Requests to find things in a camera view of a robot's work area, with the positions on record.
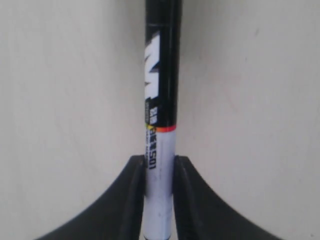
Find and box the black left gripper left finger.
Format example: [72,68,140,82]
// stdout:
[40,155,145,240]

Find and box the black and white marker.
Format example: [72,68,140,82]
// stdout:
[143,0,183,240]

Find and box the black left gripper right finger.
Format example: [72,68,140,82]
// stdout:
[173,155,278,240]

